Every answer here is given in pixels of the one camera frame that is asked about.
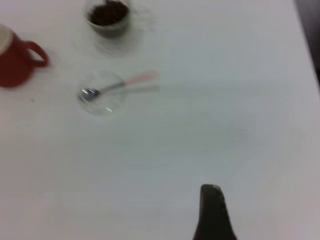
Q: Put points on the red ceramic mug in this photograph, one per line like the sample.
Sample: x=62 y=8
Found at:
x=15 y=62

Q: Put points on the dark coffee beans pile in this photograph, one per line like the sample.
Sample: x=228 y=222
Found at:
x=108 y=13

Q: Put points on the clear glass saucer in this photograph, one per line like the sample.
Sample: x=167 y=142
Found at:
x=112 y=47

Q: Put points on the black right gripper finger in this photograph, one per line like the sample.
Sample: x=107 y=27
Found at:
x=213 y=215

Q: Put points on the small clear glass dish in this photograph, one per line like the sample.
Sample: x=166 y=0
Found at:
x=107 y=107

